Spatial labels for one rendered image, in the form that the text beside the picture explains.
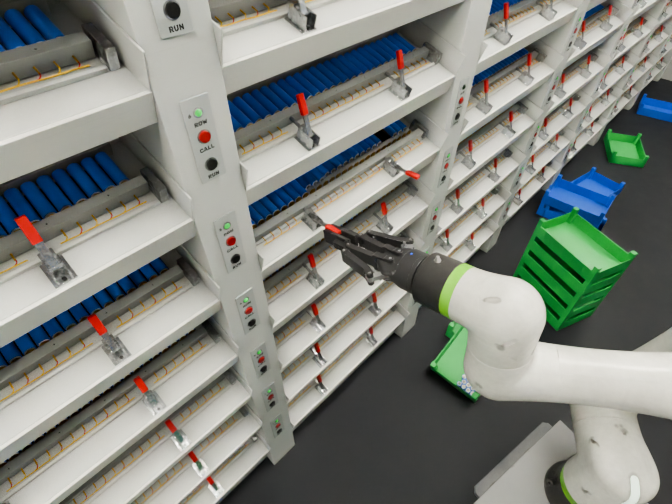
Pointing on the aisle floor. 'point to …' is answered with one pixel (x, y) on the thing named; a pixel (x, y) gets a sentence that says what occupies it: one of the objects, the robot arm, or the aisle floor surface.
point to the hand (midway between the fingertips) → (340, 237)
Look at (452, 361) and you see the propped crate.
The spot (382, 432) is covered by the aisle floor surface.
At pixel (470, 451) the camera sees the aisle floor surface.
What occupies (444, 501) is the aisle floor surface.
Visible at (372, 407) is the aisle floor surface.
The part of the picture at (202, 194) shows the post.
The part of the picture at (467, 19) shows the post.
